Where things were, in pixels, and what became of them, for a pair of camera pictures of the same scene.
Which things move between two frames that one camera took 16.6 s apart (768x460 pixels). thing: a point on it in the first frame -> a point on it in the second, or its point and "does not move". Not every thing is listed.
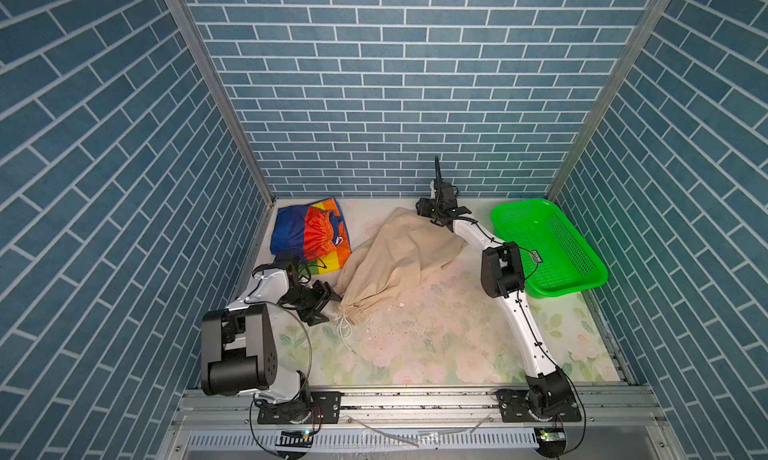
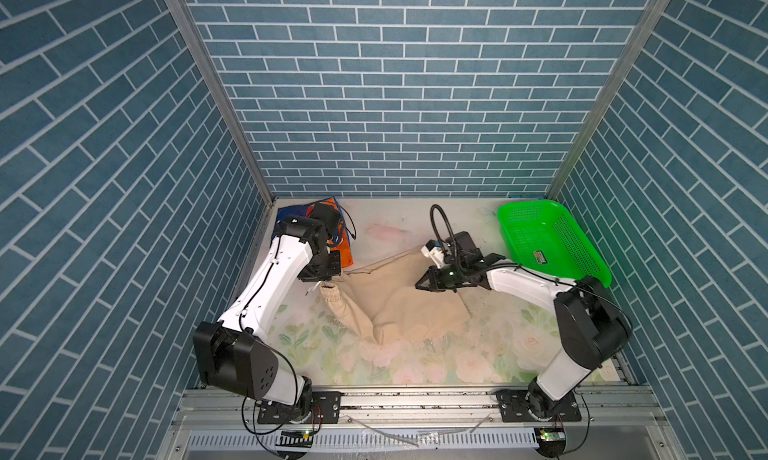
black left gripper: x=323 y=291 -> x=334 y=270
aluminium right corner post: x=658 y=5 does not move
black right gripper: x=422 y=206 -> x=433 y=285
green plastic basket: x=556 y=260 does not move
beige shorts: x=393 y=266 -> x=385 y=303
